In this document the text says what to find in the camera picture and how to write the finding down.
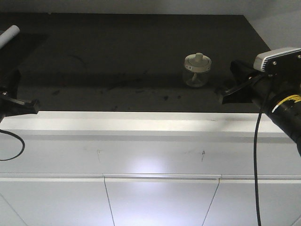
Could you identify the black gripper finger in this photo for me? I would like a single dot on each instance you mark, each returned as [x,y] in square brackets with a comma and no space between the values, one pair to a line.
[9,83]
[14,107]

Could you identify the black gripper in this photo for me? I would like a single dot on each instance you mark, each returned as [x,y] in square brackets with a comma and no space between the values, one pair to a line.
[275,92]

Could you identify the glass jar with white lid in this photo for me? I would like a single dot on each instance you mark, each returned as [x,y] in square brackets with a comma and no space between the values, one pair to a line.
[196,70]

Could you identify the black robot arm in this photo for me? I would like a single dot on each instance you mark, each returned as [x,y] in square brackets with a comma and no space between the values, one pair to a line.
[289,121]

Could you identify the white pipe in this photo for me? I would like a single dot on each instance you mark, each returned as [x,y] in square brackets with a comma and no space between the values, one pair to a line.
[7,35]

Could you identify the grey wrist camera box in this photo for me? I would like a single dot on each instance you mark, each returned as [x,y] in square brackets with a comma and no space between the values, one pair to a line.
[262,59]

